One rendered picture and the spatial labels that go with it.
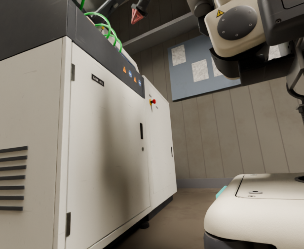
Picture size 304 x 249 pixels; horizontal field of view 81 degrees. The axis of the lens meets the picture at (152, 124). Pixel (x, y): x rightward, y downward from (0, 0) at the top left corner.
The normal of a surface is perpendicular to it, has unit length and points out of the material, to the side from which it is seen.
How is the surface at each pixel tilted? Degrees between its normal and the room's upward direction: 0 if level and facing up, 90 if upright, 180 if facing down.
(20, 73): 90
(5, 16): 90
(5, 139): 90
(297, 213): 39
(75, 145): 90
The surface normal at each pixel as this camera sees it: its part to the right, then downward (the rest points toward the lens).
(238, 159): -0.48, -0.15
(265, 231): -0.48, -0.43
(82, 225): 0.94, -0.14
